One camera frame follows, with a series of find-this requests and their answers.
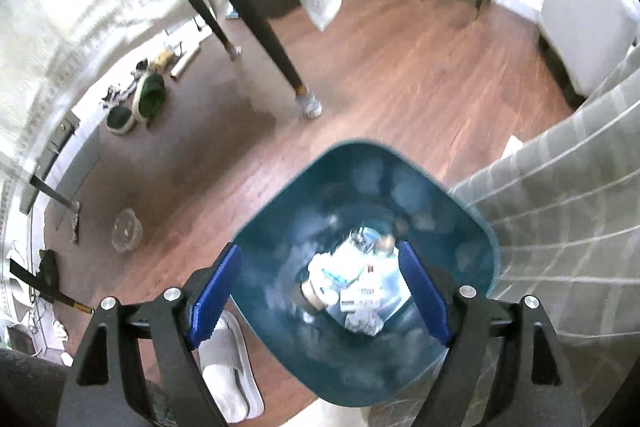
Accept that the clear plastic bowl on floor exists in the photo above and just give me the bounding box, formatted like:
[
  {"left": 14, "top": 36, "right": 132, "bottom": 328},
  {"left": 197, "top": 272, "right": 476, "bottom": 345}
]
[{"left": 111, "top": 208, "right": 143, "bottom": 254}]

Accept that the red SanDisk box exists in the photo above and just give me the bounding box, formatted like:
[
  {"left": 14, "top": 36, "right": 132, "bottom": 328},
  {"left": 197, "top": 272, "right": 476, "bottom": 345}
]
[{"left": 340, "top": 253, "right": 411, "bottom": 321}]

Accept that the brown tape roll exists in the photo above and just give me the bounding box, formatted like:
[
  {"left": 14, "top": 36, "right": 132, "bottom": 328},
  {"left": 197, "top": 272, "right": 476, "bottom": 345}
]
[{"left": 300, "top": 280, "right": 340, "bottom": 311}]

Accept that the green white sneaker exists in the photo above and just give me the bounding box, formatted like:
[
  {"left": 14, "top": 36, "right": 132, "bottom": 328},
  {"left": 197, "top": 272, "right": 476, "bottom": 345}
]
[{"left": 131, "top": 72, "right": 166, "bottom": 124}]

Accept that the dark table leg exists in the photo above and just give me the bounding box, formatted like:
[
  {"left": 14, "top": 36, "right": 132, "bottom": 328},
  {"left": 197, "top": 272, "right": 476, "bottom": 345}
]
[{"left": 229, "top": 0, "right": 322, "bottom": 119}]

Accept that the crumpled white paper ball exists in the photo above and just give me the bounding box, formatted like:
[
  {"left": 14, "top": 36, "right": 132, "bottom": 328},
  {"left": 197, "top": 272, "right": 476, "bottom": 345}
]
[{"left": 344, "top": 309, "right": 384, "bottom": 337}]

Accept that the grey armchair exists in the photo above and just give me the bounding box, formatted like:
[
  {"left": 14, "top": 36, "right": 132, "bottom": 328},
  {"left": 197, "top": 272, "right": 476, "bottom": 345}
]
[{"left": 538, "top": 0, "right": 639, "bottom": 107}]

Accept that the teal trash bin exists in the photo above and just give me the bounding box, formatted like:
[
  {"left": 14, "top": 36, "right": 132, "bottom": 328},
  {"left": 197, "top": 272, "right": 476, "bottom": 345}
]
[{"left": 232, "top": 141, "right": 500, "bottom": 407}]

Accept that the grey checked tablecloth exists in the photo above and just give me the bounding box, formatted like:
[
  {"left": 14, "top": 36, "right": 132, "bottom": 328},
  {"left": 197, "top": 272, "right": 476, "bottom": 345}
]
[{"left": 366, "top": 51, "right": 640, "bottom": 427}]

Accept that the black white sneaker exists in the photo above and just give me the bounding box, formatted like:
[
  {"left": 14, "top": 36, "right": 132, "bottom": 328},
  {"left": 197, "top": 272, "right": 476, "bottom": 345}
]
[{"left": 105, "top": 105, "right": 137, "bottom": 135}]

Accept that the white slipper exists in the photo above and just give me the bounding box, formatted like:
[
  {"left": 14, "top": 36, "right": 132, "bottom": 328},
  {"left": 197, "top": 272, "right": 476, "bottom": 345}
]
[{"left": 198, "top": 310, "right": 265, "bottom": 424}]

